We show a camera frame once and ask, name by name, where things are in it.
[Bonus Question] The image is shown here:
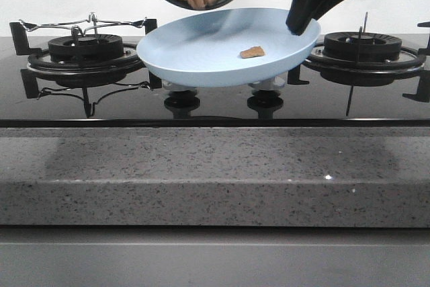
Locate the light blue plate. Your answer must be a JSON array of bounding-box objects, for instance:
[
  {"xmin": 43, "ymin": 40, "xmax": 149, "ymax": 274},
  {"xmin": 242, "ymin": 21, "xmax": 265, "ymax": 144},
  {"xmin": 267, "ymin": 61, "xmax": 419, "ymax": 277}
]
[{"xmin": 136, "ymin": 8, "xmax": 320, "ymax": 87}]

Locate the black right burner head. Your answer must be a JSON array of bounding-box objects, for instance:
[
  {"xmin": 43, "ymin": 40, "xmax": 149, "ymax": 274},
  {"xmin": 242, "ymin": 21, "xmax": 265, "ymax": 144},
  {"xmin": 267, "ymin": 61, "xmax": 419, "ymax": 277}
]
[{"xmin": 323, "ymin": 32, "xmax": 402, "ymax": 57}]

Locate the black burner head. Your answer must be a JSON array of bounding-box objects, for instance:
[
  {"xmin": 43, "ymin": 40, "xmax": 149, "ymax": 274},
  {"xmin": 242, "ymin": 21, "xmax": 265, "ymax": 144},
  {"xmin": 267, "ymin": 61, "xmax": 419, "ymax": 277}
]
[
  {"xmin": 323, "ymin": 32, "xmax": 402, "ymax": 57},
  {"xmin": 48, "ymin": 34, "xmax": 124, "ymax": 63}
]

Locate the silver right stove knob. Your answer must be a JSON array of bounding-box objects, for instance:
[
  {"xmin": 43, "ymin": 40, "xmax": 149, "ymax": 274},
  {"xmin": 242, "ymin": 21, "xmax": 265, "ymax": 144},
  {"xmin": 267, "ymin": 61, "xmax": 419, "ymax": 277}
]
[{"xmin": 248, "ymin": 77, "xmax": 286, "ymax": 91}]

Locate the silver stove knob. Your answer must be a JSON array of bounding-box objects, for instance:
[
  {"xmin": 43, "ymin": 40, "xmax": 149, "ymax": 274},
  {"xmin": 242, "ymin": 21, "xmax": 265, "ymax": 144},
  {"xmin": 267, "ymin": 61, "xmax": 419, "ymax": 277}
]
[
  {"xmin": 162, "ymin": 80, "xmax": 196, "ymax": 92},
  {"xmin": 248, "ymin": 77, "xmax": 286, "ymax": 91}
]

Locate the black glass stove top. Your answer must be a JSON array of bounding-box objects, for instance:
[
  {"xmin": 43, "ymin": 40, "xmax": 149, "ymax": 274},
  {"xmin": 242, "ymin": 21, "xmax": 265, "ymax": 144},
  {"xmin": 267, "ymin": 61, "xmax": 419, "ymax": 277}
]
[{"xmin": 1, "ymin": 37, "xmax": 429, "ymax": 128}]

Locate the silver left stove knob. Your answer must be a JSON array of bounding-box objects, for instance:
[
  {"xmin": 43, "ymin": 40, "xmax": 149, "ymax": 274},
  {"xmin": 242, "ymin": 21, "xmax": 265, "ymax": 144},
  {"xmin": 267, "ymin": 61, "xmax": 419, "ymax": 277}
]
[{"xmin": 162, "ymin": 80, "xmax": 196, "ymax": 92}]

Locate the black left burner head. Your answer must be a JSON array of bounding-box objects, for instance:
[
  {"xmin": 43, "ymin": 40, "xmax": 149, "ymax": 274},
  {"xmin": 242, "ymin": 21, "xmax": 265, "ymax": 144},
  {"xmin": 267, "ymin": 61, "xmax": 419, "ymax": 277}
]
[{"xmin": 48, "ymin": 34, "xmax": 124, "ymax": 63}]

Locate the black left pan support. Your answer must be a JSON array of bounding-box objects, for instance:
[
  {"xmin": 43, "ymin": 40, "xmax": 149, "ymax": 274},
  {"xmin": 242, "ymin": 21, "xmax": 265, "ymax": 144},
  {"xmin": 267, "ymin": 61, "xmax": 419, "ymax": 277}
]
[{"xmin": 9, "ymin": 22, "xmax": 144, "ymax": 79}]

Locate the grey cabinet front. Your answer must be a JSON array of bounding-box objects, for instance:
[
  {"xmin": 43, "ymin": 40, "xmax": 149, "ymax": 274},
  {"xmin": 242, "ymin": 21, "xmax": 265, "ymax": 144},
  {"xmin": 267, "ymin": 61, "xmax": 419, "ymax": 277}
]
[{"xmin": 1, "ymin": 227, "xmax": 429, "ymax": 286}]

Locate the chrome wire pan stand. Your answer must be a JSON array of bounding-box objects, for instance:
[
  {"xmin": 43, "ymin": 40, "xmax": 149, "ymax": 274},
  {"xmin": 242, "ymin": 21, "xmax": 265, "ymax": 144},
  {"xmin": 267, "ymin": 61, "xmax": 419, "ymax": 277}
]
[{"xmin": 18, "ymin": 12, "xmax": 149, "ymax": 36}]

